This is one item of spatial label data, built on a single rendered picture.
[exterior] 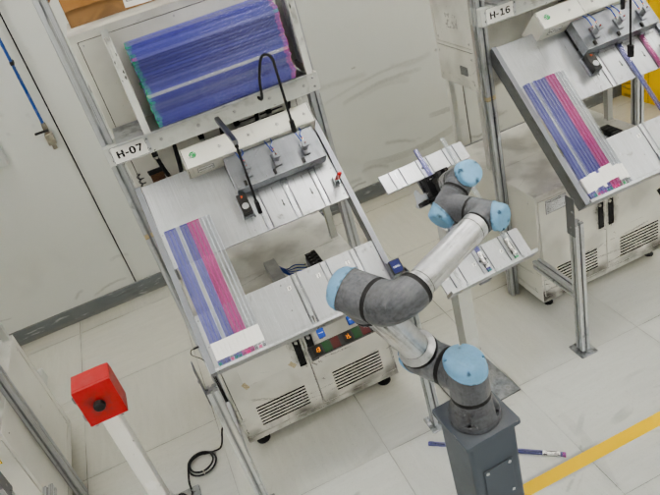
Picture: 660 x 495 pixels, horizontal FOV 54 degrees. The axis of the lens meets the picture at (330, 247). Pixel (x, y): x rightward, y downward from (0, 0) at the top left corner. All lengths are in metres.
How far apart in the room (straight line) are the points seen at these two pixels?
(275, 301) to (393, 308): 0.76
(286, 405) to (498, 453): 1.03
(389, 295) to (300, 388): 1.28
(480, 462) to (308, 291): 0.76
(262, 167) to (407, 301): 0.97
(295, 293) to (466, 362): 0.67
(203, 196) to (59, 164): 1.65
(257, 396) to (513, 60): 1.66
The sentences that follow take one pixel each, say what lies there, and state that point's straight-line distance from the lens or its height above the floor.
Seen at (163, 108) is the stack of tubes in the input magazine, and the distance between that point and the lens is 2.23.
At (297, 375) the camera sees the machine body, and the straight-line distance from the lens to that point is 2.66.
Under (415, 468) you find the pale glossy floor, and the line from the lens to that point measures 2.60.
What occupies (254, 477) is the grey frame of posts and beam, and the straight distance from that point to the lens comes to 2.52.
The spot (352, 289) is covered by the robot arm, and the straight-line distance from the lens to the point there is 1.54.
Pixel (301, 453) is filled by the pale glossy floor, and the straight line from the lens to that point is 2.78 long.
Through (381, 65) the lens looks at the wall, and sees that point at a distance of 4.11.
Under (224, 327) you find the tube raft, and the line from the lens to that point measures 2.16.
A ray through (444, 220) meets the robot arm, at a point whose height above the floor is 1.11.
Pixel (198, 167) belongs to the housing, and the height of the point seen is 1.21.
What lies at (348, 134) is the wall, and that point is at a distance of 4.12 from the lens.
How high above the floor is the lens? 2.03
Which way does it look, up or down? 31 degrees down
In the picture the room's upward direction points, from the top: 17 degrees counter-clockwise
